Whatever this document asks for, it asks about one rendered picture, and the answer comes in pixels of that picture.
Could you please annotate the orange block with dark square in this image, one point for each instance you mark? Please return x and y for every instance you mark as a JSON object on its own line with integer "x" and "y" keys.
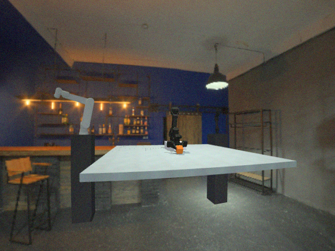
{"x": 179, "y": 149}

